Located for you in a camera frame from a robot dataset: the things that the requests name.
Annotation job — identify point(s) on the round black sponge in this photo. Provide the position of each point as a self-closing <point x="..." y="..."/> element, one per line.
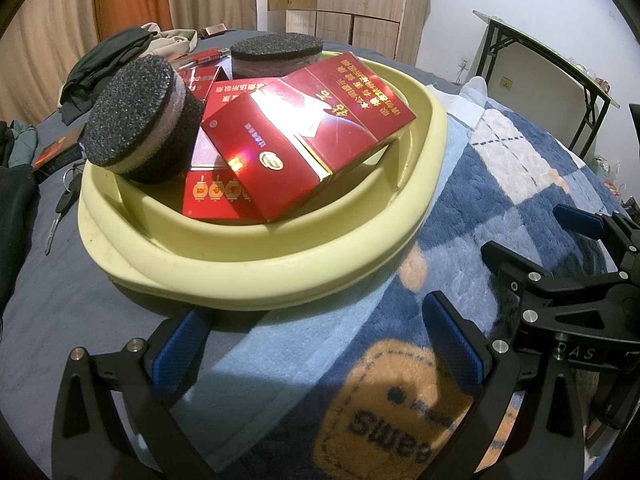
<point x="135" y="110"/>
<point x="275" y="50"/>

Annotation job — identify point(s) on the red box with gold print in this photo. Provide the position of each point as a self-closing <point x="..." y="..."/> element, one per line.
<point x="210" y="192"/>

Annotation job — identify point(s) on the red lighter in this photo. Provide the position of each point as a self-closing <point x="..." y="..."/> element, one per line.
<point x="200" y="56"/>

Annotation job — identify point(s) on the black folding table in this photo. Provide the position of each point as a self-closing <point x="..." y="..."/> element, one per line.
<point x="545" y="45"/>

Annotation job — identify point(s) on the blue checked plush blanket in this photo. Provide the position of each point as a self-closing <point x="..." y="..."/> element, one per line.
<point x="500" y="175"/>

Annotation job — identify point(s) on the yellow plastic basin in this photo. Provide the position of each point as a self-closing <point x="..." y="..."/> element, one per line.
<point x="250" y="270"/>

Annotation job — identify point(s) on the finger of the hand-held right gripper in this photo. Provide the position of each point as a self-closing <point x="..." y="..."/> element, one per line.
<point x="582" y="222"/>
<point x="522" y="277"/>

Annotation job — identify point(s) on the bunch of keys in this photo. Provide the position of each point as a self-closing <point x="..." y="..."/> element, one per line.
<point x="65" y="200"/>

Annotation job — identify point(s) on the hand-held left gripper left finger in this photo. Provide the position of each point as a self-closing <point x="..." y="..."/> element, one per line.
<point x="182" y="345"/>

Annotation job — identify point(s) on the large red cigarette carton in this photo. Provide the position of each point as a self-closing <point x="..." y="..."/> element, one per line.
<point x="310" y="125"/>

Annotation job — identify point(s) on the black clothing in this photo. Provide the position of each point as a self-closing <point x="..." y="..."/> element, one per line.
<point x="15" y="220"/>

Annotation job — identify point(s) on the beige garment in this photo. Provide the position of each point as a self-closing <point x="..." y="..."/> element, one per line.
<point x="172" y="37"/>

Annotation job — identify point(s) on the small red box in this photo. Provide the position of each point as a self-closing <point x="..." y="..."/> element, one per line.
<point x="200" y="81"/>

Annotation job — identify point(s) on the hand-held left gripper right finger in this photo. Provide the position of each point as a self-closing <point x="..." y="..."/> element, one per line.
<point x="450" y="340"/>

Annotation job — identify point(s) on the dark green garment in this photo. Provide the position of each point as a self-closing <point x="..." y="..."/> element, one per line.
<point x="100" y="65"/>

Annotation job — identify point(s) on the black and orange box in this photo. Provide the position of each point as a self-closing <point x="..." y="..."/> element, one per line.
<point x="57" y="152"/>

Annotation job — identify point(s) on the wall socket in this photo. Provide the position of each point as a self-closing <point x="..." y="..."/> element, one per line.
<point x="507" y="82"/>

